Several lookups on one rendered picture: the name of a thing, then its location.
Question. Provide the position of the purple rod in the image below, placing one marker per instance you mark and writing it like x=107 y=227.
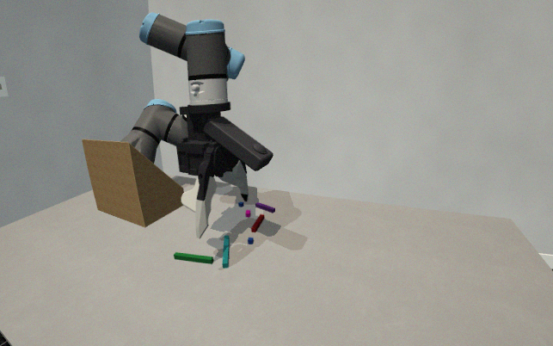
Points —
x=265 y=207

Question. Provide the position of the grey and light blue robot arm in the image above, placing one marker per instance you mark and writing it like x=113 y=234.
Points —
x=206 y=48

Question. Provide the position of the green rod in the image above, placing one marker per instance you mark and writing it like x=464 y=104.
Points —
x=193 y=258

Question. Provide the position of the turquoise rod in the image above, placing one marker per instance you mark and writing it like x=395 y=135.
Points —
x=226 y=252

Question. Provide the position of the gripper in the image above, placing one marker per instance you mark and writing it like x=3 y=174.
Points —
x=200 y=152

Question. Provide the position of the red rod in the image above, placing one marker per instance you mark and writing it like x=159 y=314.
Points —
x=257 y=223

